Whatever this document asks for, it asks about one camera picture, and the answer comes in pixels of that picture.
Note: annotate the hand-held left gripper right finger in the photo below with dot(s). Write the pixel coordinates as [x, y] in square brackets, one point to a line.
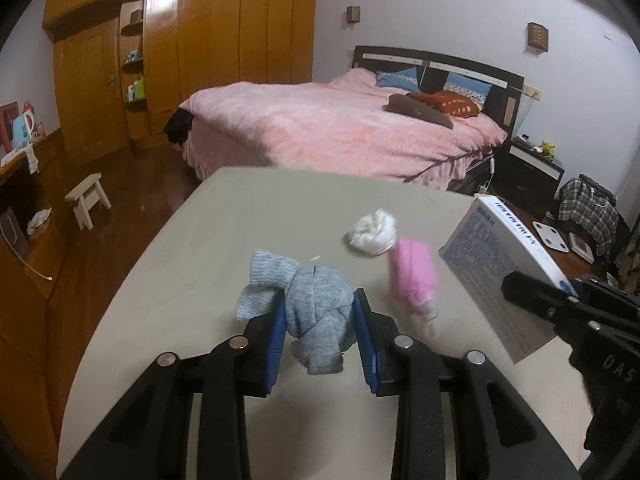
[367, 355]

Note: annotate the green bottles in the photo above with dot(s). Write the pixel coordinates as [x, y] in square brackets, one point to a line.
[136, 89]

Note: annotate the blue white toy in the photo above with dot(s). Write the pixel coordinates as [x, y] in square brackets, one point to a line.
[24, 125]

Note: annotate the black nightstand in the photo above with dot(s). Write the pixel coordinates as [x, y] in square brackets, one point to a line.
[532, 180]

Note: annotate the black bed headboard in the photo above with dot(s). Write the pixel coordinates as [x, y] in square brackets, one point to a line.
[505, 90]

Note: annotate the yellow plush toy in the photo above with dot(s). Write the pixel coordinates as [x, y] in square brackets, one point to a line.
[547, 147]

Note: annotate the bed with pink cover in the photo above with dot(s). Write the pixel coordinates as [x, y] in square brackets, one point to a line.
[325, 130]

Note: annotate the wooden sideboard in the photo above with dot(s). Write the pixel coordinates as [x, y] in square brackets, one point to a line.
[45, 170]

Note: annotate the white wooden stool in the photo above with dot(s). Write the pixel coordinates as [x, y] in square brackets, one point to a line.
[87, 195]

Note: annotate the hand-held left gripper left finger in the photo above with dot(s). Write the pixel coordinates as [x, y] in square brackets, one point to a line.
[274, 350]

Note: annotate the crumpled white paper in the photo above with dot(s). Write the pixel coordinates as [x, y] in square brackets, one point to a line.
[39, 221]

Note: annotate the black cloth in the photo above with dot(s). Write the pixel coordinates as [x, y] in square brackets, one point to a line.
[179, 127]

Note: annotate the red patterned pillow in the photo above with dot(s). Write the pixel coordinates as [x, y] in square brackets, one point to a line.
[450, 104]

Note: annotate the grey sock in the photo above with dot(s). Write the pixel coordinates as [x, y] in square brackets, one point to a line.
[320, 305]

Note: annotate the brown cushion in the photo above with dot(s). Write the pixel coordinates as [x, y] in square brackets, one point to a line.
[417, 108]

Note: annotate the beige wall socket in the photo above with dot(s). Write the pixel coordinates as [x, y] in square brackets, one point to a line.
[532, 93]

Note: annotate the blue zigzag pillow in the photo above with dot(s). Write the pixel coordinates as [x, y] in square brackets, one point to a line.
[467, 87]

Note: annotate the woven wall lamp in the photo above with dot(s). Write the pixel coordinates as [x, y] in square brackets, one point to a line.
[538, 36]
[353, 14]

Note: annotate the white blue-printed box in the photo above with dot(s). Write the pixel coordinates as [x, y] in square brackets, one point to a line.
[490, 270]

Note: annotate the white cloth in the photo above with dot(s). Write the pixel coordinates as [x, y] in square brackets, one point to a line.
[32, 161]

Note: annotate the red white bathroom scale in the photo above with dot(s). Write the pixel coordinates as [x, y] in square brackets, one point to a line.
[582, 247]

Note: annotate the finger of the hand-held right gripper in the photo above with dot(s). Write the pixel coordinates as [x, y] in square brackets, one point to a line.
[530, 292]

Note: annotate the plaid bag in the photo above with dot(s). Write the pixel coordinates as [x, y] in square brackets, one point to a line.
[590, 212]

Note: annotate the red box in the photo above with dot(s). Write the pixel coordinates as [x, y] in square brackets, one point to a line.
[7, 125]

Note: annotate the wooden wardrobe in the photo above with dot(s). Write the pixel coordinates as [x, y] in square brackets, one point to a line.
[225, 25]

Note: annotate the pink sock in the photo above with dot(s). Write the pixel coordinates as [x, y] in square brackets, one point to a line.
[412, 270]

